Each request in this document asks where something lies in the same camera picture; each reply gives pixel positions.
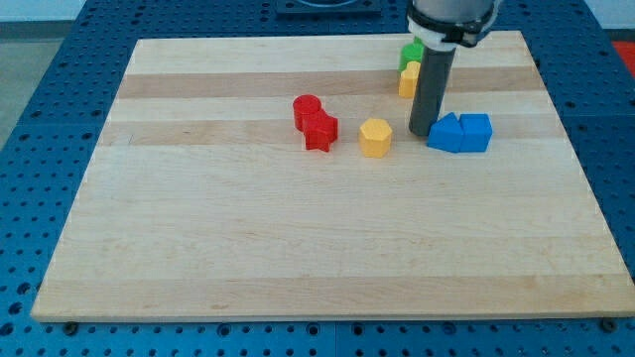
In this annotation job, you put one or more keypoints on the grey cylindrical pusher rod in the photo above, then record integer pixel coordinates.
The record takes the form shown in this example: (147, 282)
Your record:
(430, 91)

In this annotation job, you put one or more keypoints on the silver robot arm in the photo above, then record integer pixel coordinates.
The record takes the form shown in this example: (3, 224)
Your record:
(443, 26)

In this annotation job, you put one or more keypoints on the green block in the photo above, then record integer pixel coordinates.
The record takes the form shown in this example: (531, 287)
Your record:
(411, 52)

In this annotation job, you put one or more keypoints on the yellow heart block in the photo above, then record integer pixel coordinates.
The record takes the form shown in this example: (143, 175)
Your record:
(409, 79)

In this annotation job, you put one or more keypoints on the blue pentagon block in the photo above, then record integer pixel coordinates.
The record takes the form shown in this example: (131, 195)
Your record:
(446, 134)

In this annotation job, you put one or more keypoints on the blue cube block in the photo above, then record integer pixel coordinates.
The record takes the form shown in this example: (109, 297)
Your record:
(477, 132)

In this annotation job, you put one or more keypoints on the yellow hexagon block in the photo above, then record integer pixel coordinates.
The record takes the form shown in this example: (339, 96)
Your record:
(375, 137)

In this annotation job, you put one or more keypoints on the red star block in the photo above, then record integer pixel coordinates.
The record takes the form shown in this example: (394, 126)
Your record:
(320, 131)

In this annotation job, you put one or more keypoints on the red cylinder block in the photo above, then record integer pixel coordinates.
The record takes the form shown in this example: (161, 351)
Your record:
(304, 106)

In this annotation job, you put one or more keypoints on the light wooden board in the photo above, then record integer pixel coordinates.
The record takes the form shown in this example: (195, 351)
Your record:
(201, 202)

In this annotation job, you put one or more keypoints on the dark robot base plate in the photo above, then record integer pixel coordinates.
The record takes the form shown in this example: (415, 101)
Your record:
(327, 7)

